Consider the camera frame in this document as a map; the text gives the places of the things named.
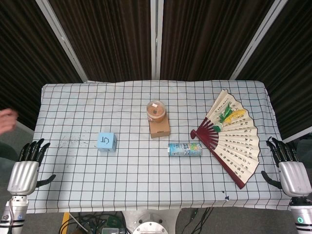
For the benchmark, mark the grey round robot base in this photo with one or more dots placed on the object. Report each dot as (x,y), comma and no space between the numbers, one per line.
(151,223)

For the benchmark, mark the white slanted partition frame post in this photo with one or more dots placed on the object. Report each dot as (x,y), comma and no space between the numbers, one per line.
(62,40)
(258,40)

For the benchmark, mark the bare person hand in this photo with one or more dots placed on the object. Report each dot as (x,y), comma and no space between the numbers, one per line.
(7,120)

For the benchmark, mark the white black checkered tablecloth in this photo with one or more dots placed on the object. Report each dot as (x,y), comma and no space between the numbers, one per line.
(136,175)

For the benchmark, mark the white upright partition frame post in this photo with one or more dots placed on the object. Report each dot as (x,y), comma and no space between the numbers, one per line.
(156,39)

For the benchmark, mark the yellow floor marker strip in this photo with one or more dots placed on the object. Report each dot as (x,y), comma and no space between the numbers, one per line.
(65,218)

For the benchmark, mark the light blue numbered cube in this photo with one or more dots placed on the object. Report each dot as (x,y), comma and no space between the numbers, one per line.
(105,142)

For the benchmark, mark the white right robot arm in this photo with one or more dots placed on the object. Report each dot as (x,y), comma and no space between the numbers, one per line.
(302,214)

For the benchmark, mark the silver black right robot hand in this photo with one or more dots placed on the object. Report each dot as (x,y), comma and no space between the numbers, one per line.
(293,178)

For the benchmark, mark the small brown cardboard box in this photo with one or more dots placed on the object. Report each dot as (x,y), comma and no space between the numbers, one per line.
(159,129)

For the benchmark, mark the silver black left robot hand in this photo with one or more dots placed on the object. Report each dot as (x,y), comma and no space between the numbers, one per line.
(23,175)

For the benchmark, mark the light blue drink can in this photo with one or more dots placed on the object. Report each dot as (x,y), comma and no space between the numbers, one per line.
(185,149)

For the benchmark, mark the green circuit board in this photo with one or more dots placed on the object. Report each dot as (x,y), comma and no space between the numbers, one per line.
(112,221)

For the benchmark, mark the orange lidded plastic cup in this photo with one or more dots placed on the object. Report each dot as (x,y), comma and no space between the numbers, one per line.
(156,111)

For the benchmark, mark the open paper folding fan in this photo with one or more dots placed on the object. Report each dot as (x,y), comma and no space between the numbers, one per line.
(240,143)

